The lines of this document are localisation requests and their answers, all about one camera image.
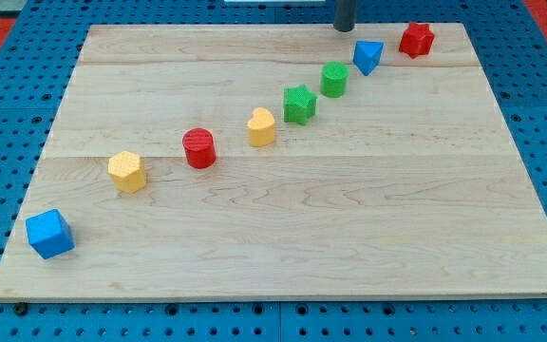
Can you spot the green star block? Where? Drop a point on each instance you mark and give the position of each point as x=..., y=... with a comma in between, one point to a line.
x=299, y=104

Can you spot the red star block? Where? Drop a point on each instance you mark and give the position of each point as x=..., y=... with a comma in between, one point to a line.
x=417, y=40

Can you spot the yellow heart block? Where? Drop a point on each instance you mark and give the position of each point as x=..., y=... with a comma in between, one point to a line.
x=261, y=127

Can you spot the light wooden board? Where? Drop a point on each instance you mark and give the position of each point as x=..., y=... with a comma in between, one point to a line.
x=407, y=187

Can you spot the red cylinder block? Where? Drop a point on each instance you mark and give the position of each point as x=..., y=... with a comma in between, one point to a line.
x=199, y=147

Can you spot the green cylinder block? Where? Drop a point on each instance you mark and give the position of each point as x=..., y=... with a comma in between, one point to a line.
x=334, y=76

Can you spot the yellow hexagon block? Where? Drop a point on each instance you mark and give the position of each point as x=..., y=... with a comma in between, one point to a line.
x=126, y=169

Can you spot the blue triangle block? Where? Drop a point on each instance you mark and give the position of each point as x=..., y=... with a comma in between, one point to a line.
x=367, y=55

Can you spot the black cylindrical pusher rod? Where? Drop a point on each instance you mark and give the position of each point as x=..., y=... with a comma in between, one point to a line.
x=345, y=15

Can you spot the blue cube block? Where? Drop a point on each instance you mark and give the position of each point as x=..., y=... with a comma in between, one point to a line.
x=49, y=234

